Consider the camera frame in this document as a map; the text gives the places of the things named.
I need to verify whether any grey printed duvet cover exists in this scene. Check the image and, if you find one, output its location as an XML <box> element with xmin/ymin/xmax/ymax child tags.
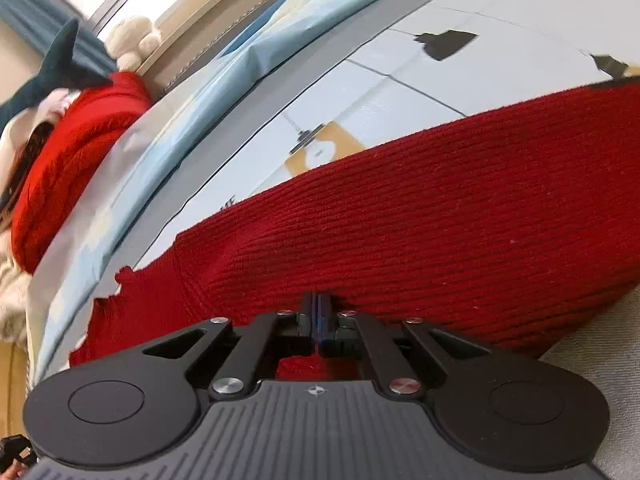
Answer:
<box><xmin>100</xmin><ymin>0</ymin><xmax>640</xmax><ymax>480</ymax></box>

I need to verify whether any white plush bear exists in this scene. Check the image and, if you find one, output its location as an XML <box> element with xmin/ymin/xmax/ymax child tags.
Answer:
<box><xmin>104</xmin><ymin>16</ymin><xmax>162</xmax><ymax>72</ymax></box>

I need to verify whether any bright red folded knit garment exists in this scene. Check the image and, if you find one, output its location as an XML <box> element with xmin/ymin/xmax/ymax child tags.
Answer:
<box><xmin>10</xmin><ymin>71</ymin><xmax>153</xmax><ymax>275</ymax></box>

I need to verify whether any dark teal shark plush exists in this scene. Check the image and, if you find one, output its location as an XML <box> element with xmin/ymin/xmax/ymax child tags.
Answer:
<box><xmin>0</xmin><ymin>19</ymin><xmax>113</xmax><ymax>131</ymax></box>

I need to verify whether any window sill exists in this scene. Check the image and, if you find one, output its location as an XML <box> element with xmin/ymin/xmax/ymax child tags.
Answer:
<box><xmin>95</xmin><ymin>0</ymin><xmax>332</xmax><ymax>97</ymax></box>

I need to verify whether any cream folded blanket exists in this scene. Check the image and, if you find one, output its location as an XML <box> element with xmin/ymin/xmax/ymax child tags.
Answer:
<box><xmin>0</xmin><ymin>230</ymin><xmax>37</xmax><ymax>347</ymax></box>

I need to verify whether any teal curtain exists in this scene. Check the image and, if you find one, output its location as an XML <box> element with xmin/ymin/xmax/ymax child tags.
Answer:
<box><xmin>0</xmin><ymin>0</ymin><xmax>118</xmax><ymax>77</ymax></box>

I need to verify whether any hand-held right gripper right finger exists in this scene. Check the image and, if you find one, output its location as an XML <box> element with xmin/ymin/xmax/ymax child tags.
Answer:
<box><xmin>317</xmin><ymin>291</ymin><xmax>496</xmax><ymax>400</ymax></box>

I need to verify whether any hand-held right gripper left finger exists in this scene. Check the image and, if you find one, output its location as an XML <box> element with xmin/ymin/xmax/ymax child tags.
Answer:
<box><xmin>142</xmin><ymin>291</ymin><xmax>318</xmax><ymax>402</ymax></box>

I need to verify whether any dark red knit sweater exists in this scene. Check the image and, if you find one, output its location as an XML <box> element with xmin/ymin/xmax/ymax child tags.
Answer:
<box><xmin>67</xmin><ymin>77</ymin><xmax>640</xmax><ymax>382</ymax></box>

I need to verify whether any light blue blanket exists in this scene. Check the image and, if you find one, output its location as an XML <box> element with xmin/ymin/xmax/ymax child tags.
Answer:
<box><xmin>29</xmin><ymin>0</ymin><xmax>417</xmax><ymax>378</ymax></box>

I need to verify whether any wooden bed frame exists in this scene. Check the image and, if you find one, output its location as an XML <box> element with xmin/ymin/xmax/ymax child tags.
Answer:
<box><xmin>0</xmin><ymin>340</ymin><xmax>32</xmax><ymax>438</ymax></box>

